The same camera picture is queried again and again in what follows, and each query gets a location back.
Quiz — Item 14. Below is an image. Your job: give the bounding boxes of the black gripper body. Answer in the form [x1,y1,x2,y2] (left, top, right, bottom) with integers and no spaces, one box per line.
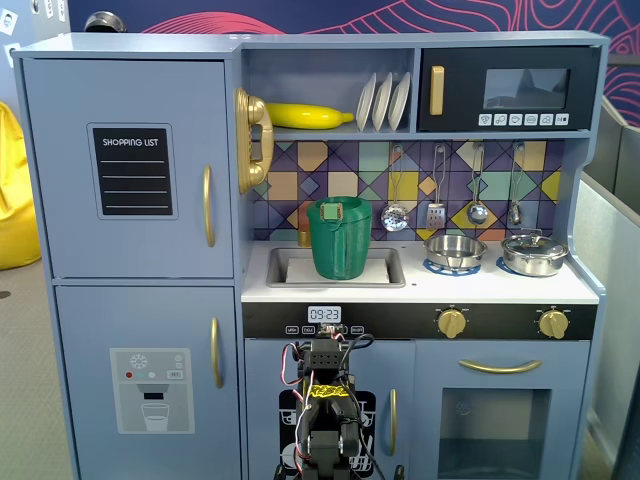
[309,337,350,354]

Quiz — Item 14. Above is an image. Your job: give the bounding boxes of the blue oven door with window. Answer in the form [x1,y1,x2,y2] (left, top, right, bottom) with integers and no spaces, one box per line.
[414,340,591,480]

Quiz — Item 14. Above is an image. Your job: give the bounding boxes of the blue water dispenser door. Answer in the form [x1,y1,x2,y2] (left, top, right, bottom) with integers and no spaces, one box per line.
[53,285,242,480]

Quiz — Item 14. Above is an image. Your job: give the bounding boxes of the blue shopping list door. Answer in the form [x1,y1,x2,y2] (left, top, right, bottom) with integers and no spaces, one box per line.
[22,58,235,279]

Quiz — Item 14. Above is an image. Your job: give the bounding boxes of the yellow black tape band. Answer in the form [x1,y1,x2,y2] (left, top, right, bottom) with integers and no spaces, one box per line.
[307,383,349,400]

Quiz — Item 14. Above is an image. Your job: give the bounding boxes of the grey sink basin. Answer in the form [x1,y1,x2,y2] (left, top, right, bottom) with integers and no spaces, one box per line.
[265,245,407,289]

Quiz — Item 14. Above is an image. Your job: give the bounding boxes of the green plastic pitcher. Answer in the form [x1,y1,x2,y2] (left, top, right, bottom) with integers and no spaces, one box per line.
[305,196,374,281]

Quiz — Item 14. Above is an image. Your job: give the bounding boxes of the gold stove knob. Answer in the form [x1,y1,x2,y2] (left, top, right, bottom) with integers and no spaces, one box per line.
[437,308,469,340]
[538,308,570,339]

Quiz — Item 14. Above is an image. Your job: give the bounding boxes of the steel skimmer spoon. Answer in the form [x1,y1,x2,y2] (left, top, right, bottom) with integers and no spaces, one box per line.
[380,144,410,233]

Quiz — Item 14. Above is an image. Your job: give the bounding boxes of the steel toy pan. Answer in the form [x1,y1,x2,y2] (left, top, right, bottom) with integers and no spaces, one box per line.
[422,233,489,272]

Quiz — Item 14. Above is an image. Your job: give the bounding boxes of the steel slotted spatula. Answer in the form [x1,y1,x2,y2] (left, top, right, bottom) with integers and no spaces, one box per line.
[425,144,447,231]

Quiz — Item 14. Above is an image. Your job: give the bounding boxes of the steel ladle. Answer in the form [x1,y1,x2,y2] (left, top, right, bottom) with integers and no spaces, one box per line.
[466,143,489,226]

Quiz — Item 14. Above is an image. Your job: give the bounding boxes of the steel toy pot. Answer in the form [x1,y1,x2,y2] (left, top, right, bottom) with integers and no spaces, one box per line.
[500,239,570,277]

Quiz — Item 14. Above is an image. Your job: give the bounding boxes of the steel pot lid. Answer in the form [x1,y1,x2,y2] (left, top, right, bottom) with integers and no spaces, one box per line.
[502,228,569,257]

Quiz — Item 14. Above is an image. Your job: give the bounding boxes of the yellow toy banana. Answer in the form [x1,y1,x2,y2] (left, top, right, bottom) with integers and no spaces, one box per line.
[264,102,355,131]

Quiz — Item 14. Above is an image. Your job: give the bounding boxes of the gold toy telephone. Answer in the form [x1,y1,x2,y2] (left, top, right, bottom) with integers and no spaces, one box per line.
[234,87,275,196]

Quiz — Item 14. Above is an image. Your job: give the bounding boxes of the white toy plate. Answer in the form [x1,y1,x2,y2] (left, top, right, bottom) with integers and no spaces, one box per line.
[387,72,412,132]
[355,72,378,132]
[371,72,394,133]

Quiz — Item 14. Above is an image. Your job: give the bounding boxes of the light grey partition panel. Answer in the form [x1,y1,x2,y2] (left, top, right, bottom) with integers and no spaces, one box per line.
[574,167,640,480]

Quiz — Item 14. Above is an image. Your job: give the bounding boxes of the black toy microwave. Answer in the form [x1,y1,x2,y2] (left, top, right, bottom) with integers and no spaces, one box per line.
[418,47,601,132]

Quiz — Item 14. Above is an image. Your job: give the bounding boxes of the yellow bean bag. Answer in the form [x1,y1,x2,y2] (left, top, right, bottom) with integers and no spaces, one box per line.
[0,101,43,271]

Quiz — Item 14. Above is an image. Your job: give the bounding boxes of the blue wooden toy kitchen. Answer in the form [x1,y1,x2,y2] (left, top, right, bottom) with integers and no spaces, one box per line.
[10,30,612,480]

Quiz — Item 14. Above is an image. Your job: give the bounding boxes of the dark grey partition panel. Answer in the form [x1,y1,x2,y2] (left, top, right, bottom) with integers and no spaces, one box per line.
[599,94,640,221]

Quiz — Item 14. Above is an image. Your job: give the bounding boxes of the shiny black dome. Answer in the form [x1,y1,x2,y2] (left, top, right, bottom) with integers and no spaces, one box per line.
[83,11,127,34]

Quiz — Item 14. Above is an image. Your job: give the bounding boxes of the white red servo wire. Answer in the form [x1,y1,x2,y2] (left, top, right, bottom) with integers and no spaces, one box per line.
[281,341,315,464]

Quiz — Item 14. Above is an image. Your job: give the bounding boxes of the black cable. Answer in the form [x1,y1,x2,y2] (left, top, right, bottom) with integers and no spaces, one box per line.
[344,333,387,480]

